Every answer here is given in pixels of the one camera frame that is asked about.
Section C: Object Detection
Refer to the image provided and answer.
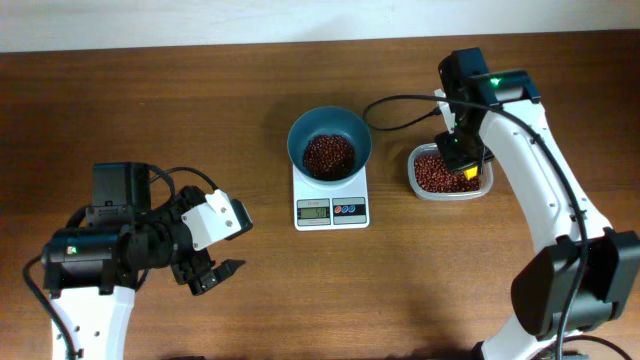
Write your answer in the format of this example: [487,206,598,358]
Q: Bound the yellow plastic measuring scoop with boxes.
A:
[464,167,478,180]

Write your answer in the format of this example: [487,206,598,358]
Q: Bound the clear plastic food container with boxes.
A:
[407,143,494,201]

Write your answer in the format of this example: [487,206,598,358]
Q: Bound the white digital kitchen scale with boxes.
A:
[292,166,370,231]

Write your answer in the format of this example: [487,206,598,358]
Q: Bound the red adzuki beans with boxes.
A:
[302,135,481,193]

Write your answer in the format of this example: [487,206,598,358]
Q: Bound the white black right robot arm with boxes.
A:
[435,48,639,359]

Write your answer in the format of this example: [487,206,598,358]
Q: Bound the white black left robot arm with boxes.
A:
[32,162,253,359]

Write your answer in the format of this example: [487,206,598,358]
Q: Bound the blue plastic bowl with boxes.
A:
[287,106,373,182]

